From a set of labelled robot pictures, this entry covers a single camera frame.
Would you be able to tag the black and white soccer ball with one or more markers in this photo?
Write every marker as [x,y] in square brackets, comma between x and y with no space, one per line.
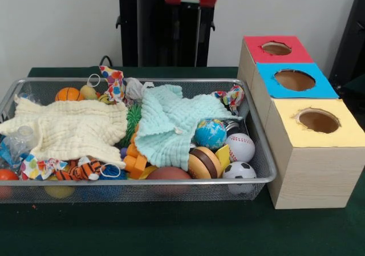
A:
[239,170]

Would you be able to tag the brown toy football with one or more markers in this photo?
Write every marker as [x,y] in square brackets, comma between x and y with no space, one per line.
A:
[168,174]

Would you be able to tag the cream muslin cloth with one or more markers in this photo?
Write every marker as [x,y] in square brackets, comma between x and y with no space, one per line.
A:
[71,125]

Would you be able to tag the mint green muslin cloth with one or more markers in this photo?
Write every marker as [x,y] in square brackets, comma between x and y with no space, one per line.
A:
[165,125]

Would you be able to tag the blue globe ball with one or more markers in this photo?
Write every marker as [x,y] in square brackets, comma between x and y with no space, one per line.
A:
[211,134]

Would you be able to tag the orange striped tiger plush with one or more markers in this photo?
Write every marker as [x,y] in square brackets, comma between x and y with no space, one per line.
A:
[77,170]

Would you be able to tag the wooden box with three holes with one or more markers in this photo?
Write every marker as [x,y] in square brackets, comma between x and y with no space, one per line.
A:
[313,176]

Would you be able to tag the orange toy basketball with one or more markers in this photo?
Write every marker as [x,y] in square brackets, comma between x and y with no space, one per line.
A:
[68,94]

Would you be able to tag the white baseball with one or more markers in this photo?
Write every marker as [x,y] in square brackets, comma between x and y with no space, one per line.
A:
[242,147]

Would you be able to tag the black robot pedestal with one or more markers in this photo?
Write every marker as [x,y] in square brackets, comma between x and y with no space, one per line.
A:
[128,33]

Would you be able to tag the toy burger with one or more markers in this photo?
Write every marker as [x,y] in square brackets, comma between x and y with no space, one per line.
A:
[204,163]

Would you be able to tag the orange plastic building block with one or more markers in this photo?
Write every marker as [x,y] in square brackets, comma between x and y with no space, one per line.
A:
[137,164]

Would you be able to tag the silver mesh bin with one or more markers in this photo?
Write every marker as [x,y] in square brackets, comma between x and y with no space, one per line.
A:
[142,193]

